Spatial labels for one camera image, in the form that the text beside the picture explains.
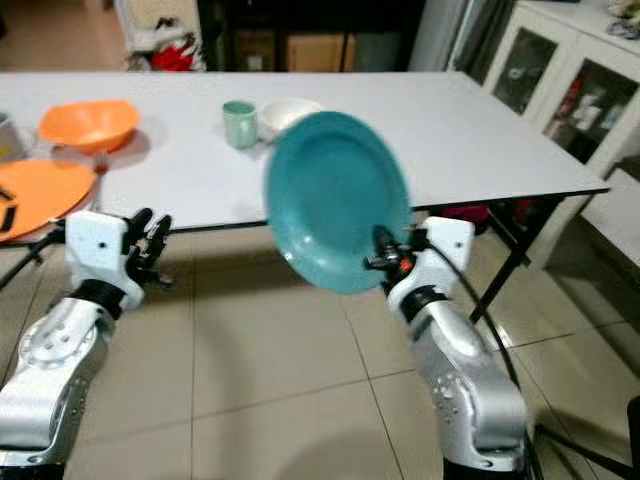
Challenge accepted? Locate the orange bowl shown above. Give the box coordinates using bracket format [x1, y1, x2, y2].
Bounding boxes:
[37, 98, 142, 155]

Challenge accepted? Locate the white glass-door cabinet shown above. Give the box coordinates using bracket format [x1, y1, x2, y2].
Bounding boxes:
[480, 0, 640, 183]

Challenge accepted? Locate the orange flat plate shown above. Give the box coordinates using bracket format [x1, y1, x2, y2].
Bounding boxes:
[0, 158, 99, 243]

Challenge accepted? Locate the red cloth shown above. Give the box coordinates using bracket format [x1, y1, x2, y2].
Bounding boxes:
[150, 44, 197, 73]

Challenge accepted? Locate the white low furniture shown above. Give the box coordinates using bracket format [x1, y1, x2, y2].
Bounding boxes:
[578, 168, 640, 273]

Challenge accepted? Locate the black table frame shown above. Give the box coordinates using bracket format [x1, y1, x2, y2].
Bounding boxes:
[420, 188, 613, 327]

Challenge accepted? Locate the grey curtain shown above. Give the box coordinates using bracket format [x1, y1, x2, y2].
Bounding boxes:
[408, 0, 511, 73]

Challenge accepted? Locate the white chair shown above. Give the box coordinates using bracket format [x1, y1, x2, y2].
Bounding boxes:
[115, 0, 207, 73]

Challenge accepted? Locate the white bowl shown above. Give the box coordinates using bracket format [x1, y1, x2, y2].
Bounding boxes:
[257, 97, 324, 142]

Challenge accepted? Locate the dark wooden shelf unit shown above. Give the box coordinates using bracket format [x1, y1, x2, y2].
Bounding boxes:
[205, 0, 426, 73]

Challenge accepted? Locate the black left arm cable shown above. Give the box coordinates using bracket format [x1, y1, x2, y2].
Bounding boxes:
[2, 228, 69, 276]

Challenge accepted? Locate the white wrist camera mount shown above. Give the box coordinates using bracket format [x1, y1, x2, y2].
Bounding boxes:
[388, 215, 476, 317]
[65, 210, 147, 301]

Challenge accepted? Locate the green cup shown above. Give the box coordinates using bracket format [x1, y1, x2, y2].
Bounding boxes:
[222, 100, 259, 151]

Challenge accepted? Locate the teal round plate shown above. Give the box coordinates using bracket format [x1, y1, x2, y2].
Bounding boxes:
[263, 110, 413, 295]

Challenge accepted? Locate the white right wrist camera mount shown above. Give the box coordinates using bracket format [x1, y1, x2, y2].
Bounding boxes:
[388, 215, 476, 317]

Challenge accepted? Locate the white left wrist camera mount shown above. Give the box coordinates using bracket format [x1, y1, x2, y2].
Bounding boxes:
[65, 210, 147, 301]

